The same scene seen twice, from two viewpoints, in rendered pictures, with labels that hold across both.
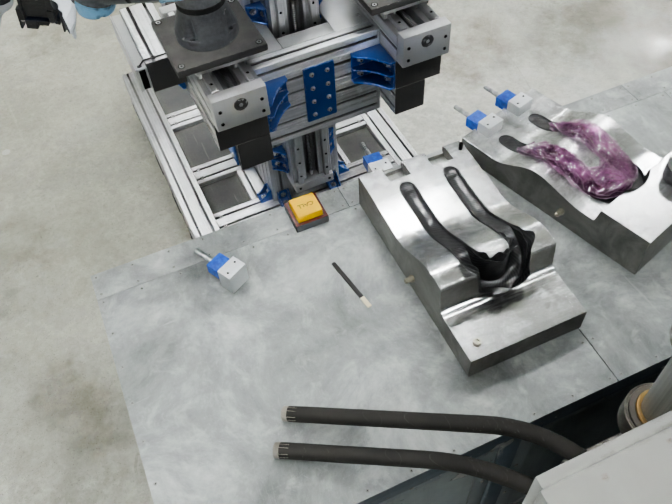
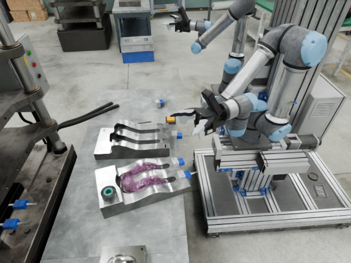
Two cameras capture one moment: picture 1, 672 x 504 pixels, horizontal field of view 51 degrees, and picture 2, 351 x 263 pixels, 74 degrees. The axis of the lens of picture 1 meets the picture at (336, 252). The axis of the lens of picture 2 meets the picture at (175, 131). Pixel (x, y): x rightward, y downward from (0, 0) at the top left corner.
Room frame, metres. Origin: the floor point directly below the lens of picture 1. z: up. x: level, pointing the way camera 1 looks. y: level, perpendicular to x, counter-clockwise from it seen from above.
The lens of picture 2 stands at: (1.53, -1.30, 1.98)
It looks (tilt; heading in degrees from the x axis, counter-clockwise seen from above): 42 degrees down; 107
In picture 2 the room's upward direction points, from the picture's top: straight up
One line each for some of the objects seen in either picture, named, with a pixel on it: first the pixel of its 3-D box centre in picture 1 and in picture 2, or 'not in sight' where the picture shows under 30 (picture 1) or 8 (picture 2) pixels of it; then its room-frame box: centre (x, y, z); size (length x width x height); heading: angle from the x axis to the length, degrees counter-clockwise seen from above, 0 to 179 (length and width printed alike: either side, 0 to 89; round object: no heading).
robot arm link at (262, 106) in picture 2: not in sight; (255, 113); (1.65, -0.20, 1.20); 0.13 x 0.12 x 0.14; 137
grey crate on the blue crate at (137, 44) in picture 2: not in sight; (137, 44); (-0.47, 2.66, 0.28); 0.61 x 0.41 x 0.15; 25
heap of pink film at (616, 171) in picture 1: (582, 152); (142, 175); (1.11, -0.57, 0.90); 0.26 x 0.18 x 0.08; 37
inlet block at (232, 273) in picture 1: (217, 264); (162, 102); (0.92, 0.26, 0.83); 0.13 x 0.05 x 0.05; 49
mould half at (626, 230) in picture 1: (581, 164); (142, 180); (1.11, -0.58, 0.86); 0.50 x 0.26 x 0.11; 37
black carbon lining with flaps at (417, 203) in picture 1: (467, 219); (134, 133); (0.92, -0.28, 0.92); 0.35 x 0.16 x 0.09; 20
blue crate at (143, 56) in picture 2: not in sight; (138, 52); (-0.47, 2.66, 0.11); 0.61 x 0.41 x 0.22; 25
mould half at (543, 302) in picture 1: (464, 241); (133, 138); (0.90, -0.27, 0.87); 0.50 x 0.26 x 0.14; 20
